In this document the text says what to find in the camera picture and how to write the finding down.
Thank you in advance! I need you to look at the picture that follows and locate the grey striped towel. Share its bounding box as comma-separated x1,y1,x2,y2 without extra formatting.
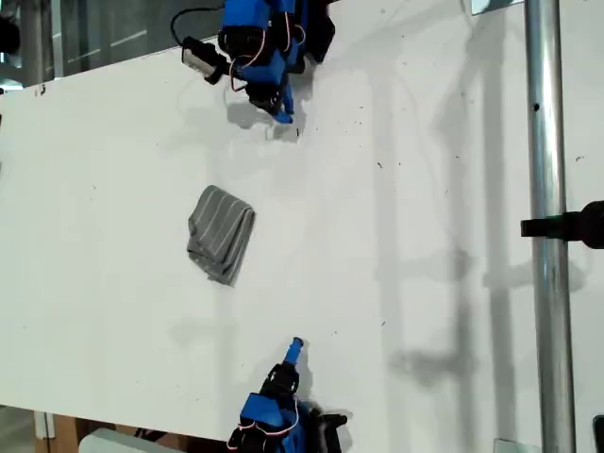
185,184,258,290

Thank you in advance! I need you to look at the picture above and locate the gripper camera cable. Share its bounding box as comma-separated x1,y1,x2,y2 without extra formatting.
170,5,227,47

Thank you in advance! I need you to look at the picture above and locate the black round object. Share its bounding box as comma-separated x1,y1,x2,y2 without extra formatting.
0,17,22,54

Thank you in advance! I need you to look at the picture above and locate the wooden table leg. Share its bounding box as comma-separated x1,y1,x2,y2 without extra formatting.
52,413,80,441

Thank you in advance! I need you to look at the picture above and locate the black clamp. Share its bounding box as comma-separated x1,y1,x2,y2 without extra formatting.
520,200,604,250

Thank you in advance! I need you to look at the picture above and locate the steel post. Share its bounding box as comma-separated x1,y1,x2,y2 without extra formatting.
523,0,578,453

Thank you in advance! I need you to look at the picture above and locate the white plastic container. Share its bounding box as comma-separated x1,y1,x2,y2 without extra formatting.
77,427,183,453

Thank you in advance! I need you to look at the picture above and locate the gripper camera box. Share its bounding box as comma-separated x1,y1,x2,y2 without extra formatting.
180,35,216,77
320,412,349,453

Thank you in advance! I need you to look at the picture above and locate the white leg bracket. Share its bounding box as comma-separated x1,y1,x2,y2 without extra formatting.
32,410,57,443

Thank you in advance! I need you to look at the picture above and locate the grey metal upright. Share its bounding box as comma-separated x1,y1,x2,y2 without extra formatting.
49,0,65,80

